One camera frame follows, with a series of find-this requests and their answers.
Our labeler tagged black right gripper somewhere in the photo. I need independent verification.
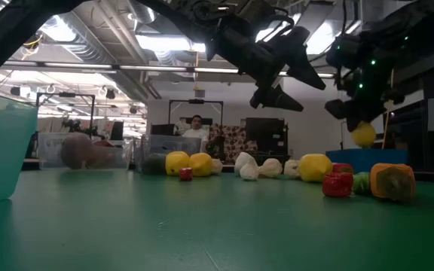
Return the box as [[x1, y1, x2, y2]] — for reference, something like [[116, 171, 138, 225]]
[[324, 35, 406, 132]]

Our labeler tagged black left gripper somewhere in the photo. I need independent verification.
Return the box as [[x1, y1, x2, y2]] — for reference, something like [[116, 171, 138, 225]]
[[205, 14, 327, 113]]

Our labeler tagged yellow lemon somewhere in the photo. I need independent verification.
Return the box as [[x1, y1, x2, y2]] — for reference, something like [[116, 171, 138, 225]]
[[350, 120, 377, 148], [188, 152, 214, 178], [165, 151, 191, 176], [298, 153, 334, 184]]

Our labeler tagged green cucumber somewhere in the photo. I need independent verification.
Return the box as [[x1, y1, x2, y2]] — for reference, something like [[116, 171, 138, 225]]
[[141, 153, 167, 175]]

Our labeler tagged dark red beet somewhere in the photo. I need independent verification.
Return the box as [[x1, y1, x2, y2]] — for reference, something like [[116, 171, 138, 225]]
[[60, 134, 93, 170]]

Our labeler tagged yellow pole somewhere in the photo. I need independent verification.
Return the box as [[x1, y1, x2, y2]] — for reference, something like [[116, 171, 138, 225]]
[[381, 67, 396, 150]]

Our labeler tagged black cabinet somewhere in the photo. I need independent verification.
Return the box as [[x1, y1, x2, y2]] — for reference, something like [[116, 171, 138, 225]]
[[245, 117, 289, 156]]

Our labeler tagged blue plastic bin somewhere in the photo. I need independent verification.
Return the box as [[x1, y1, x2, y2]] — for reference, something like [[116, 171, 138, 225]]
[[325, 148, 409, 175]]

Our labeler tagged small green pepper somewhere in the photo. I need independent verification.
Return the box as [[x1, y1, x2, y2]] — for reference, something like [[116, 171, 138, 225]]
[[352, 172, 372, 196]]

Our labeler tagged small red bell pepper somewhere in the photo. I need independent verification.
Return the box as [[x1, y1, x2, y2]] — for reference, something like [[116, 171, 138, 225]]
[[321, 172, 354, 199]]

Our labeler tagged patterned sofa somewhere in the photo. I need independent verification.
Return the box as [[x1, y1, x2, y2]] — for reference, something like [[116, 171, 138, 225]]
[[209, 123, 258, 154]]

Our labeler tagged orange carrot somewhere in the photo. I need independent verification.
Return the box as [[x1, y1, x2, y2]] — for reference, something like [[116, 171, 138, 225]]
[[370, 163, 417, 203]]

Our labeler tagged person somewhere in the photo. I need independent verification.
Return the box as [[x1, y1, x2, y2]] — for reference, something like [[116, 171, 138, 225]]
[[181, 114, 210, 154]]

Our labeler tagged smoky grey plastic bin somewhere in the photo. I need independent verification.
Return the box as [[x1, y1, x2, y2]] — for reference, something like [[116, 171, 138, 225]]
[[133, 134, 203, 175]]

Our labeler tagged black monitor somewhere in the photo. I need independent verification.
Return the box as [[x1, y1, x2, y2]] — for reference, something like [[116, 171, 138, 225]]
[[110, 120, 125, 141]]

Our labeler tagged green table mat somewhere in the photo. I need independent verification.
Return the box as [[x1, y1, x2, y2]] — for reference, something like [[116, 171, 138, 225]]
[[0, 167, 434, 271]]

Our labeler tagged long ceiling light strip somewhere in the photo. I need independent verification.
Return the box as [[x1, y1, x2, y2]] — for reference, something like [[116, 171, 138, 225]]
[[0, 59, 335, 80]]

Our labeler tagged clear plastic bin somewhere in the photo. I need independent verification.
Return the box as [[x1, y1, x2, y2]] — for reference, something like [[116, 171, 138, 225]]
[[38, 132, 133, 170]]

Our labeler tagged black round ceiling device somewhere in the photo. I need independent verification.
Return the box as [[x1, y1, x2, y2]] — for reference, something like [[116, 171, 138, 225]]
[[23, 33, 44, 52]]

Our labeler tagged teal plastic bin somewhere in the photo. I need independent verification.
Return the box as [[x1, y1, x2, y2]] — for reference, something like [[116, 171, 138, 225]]
[[0, 89, 39, 204]]

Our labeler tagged black frame stand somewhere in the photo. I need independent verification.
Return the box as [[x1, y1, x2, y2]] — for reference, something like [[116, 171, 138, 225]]
[[168, 99, 225, 127]]

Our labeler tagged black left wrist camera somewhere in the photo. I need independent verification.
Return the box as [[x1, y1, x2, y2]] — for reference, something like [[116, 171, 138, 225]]
[[190, 0, 248, 27]]

